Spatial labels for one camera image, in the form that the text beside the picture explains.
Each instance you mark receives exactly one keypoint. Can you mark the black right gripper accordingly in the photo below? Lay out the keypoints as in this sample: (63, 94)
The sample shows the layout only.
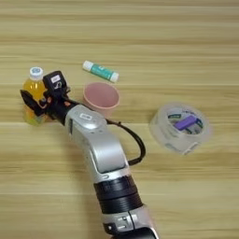
(59, 105)

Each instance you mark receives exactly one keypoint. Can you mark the orange juice bottle white cap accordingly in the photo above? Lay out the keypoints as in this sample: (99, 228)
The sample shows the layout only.
(35, 88)

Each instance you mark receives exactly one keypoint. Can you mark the pink plastic cup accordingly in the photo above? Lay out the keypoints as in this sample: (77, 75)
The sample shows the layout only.
(102, 98)

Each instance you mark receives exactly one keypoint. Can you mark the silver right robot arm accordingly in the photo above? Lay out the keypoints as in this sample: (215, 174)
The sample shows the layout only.
(102, 149)

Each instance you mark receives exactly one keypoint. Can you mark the small black box white label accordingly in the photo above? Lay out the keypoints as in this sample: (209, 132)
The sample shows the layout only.
(55, 81)

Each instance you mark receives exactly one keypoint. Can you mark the teal white glue stick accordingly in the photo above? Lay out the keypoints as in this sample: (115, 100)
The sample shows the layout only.
(101, 71)

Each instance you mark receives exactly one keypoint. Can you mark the small purple block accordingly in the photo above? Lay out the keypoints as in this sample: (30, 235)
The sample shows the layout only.
(185, 122)

